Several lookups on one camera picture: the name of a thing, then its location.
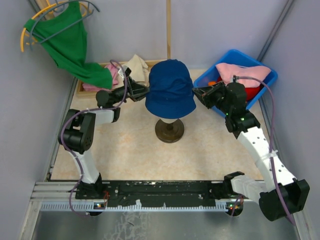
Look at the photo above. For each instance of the green shirt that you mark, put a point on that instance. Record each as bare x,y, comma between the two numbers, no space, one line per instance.
69,51

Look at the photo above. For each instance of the pink cloth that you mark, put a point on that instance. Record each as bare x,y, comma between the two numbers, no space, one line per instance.
114,73

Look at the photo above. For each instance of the beige cloth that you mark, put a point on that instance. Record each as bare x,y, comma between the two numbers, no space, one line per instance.
139,70

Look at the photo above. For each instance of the aluminium rail frame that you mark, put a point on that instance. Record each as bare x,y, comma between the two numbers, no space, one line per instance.
62,191

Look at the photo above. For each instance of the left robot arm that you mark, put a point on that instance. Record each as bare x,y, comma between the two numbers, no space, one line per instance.
77,132

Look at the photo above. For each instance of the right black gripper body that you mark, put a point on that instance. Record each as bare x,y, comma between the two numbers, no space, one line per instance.
217,96

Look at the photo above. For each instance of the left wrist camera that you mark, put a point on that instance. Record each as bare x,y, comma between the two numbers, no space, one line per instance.
124,72

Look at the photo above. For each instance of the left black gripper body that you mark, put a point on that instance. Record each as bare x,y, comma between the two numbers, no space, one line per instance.
119,94

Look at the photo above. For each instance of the yellow hanger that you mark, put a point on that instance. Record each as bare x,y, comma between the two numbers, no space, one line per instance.
89,10

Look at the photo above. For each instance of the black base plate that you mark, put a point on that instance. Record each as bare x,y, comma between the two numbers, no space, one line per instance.
192,193

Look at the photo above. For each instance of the blue hat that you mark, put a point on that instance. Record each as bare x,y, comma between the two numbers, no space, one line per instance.
170,93

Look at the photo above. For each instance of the red hat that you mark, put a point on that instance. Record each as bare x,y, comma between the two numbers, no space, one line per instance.
250,91

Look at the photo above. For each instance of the orange hat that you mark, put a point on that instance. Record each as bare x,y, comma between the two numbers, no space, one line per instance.
211,83

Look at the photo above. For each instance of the blue plastic bin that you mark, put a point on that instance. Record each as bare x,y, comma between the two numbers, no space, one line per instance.
239,58

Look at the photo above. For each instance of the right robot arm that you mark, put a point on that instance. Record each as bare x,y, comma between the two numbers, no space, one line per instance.
267,160

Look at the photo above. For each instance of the pink hat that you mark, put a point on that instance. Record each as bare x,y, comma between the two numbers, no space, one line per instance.
227,71

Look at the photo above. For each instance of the wooden clothes rack with tray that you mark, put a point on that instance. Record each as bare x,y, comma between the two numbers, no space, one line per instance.
80,92

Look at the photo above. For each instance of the grey hanger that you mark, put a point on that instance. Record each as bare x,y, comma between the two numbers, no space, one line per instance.
54,21

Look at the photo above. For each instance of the cream mannequin head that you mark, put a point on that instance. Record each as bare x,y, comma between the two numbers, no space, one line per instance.
169,132

